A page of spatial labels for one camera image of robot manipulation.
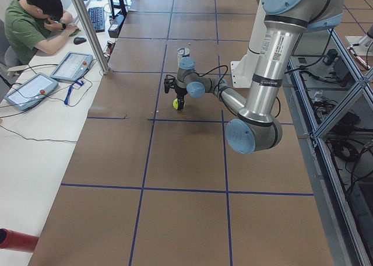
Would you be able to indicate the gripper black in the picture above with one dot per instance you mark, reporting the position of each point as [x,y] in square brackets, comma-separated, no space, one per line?
[179,93]

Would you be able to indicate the yellow tennis ball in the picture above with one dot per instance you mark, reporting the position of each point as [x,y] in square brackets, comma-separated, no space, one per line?
[176,104]

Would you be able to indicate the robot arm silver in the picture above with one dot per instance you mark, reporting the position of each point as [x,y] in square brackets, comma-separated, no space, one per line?
[254,128]

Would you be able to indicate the tennis ball can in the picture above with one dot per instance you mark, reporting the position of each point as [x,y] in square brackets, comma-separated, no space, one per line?
[182,52]

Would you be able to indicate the teach pendant far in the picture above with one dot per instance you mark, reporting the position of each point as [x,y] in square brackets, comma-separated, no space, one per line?
[72,67]

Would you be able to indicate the teach pendant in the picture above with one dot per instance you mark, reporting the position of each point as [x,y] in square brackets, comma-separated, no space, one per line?
[72,67]
[30,93]

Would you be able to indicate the black keyboard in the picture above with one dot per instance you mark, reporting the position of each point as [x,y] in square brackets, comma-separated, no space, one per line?
[97,18]

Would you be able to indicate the black computer mouse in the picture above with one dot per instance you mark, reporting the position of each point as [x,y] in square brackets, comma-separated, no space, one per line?
[79,40]

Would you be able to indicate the teach pendant near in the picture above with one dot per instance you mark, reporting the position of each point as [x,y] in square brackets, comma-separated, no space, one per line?
[30,93]

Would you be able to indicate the seated person green shirt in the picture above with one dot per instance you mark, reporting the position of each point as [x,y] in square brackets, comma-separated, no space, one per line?
[37,25]

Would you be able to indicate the red cylinder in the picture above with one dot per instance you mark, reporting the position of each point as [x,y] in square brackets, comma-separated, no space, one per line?
[17,241]

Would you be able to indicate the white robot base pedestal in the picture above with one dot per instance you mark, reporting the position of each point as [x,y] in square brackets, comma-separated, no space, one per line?
[243,70]

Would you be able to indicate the aluminium frame post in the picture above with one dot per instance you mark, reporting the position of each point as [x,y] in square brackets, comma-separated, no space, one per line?
[91,35]

